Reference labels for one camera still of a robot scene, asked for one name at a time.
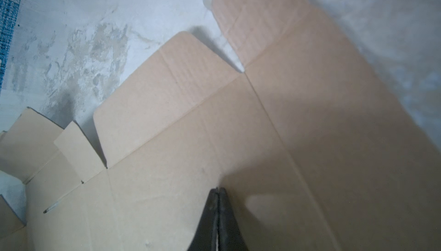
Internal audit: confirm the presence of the brown cardboard box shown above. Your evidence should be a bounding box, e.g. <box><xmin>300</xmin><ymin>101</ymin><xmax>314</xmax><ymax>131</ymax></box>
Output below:
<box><xmin>1</xmin><ymin>0</ymin><xmax>441</xmax><ymax>251</ymax></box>

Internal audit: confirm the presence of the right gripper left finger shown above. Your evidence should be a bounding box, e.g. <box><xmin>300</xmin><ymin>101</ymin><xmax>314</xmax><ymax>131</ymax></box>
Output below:
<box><xmin>188</xmin><ymin>188</ymin><xmax>219</xmax><ymax>251</ymax></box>

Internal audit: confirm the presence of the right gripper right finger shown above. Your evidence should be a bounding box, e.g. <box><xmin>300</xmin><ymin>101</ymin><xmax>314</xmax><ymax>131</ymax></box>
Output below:
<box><xmin>218</xmin><ymin>188</ymin><xmax>249</xmax><ymax>251</ymax></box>

